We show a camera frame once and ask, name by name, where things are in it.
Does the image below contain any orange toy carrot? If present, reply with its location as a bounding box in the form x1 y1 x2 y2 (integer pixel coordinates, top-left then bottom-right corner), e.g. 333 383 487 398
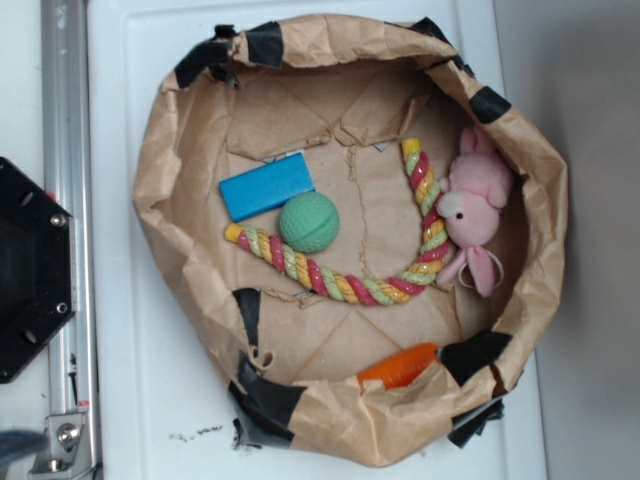
357 343 440 390

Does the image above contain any green rubber ball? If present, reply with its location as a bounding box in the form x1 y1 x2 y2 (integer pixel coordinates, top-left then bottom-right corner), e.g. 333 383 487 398
279 192 340 253

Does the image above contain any brown paper bag bin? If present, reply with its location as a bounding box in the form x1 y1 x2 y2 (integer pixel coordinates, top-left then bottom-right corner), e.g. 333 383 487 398
133 14 568 467

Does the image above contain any blue rectangular block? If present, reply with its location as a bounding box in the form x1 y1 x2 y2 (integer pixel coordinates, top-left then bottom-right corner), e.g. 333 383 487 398
219 153 315 222

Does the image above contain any pink plush bunny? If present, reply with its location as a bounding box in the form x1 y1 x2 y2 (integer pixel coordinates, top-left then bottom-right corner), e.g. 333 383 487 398
436 126 513 297

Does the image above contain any multicolour twisted rope toy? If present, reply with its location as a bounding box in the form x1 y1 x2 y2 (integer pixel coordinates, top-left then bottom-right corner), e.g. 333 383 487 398
224 137 450 306

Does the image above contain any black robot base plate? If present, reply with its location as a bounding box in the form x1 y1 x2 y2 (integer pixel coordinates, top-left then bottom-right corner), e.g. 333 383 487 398
1 158 75 384

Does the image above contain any aluminium rail profile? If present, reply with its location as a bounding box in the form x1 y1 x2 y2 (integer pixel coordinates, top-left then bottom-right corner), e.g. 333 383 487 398
41 1 103 479

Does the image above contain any metal corner bracket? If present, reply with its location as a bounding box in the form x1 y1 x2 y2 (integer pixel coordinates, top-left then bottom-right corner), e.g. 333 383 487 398
28 413 93 479

